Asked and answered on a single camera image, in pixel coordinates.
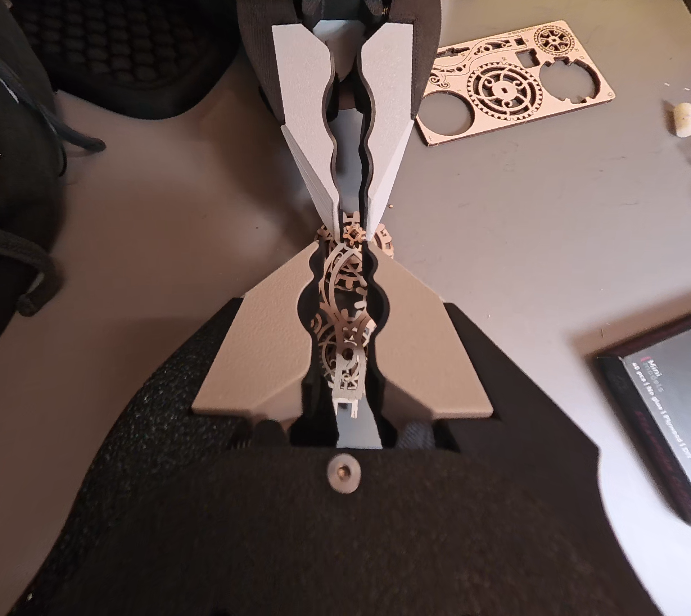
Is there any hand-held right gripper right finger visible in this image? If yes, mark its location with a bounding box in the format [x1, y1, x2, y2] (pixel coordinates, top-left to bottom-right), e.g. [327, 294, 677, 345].
[367, 244, 494, 433]

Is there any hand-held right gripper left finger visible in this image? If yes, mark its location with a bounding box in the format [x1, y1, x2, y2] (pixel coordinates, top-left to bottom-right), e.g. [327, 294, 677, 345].
[191, 240, 333, 433]

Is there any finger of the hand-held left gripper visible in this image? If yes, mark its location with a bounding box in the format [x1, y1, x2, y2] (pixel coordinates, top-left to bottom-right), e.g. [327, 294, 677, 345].
[356, 21, 421, 241]
[271, 22, 346, 241]

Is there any wooden gear clock assembly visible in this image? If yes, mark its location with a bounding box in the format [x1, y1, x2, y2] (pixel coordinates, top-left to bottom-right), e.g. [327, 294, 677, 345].
[310, 210, 396, 420]

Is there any wooden puzzle sheet with gears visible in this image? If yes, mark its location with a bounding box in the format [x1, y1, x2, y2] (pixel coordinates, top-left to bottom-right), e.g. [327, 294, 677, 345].
[413, 19, 616, 148]

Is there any grey desk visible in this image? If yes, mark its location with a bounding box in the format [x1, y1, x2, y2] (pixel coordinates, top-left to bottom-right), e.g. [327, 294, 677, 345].
[0, 0, 691, 616]

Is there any black mesh chair seat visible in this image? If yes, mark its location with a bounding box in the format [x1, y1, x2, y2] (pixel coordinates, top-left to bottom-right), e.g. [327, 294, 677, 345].
[0, 0, 241, 121]

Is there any black puzzle box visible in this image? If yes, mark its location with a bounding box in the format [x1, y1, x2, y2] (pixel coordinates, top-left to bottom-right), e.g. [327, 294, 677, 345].
[594, 316, 691, 526]

